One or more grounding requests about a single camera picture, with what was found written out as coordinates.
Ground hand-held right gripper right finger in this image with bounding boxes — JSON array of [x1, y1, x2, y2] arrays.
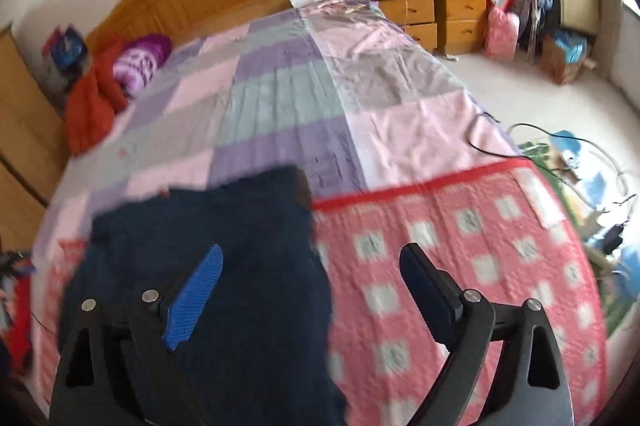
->
[[399, 243, 574, 426]]

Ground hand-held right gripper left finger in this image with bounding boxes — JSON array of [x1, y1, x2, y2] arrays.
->
[[47, 243, 224, 426]]

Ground dark navy jeans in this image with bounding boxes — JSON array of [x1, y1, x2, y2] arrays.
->
[[60, 166, 348, 426]]

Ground pink checked quilt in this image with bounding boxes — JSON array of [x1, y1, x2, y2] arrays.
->
[[35, 159, 608, 426]]

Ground red cloth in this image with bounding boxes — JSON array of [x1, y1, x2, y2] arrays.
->
[[0, 276, 33, 372]]

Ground pink purple checked bed sheet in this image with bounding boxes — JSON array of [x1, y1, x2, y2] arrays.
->
[[30, 0, 523, 257]]

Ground red garment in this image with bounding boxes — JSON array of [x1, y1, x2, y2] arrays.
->
[[65, 37, 132, 156]]

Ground purple patterned pillow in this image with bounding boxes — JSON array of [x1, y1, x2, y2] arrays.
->
[[112, 34, 173, 100]]

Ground open cardboard box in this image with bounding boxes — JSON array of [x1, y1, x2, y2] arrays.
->
[[540, 34, 591, 86]]

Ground pink bag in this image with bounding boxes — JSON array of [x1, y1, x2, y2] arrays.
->
[[484, 6, 521, 61]]

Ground blue box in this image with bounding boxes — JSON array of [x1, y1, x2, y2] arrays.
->
[[42, 26, 88, 74]]

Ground wooden nightstand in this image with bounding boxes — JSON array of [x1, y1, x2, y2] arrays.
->
[[362, 0, 441, 54], [439, 0, 493, 56]]

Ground black cable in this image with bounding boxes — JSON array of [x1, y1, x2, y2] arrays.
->
[[467, 111, 637, 209]]

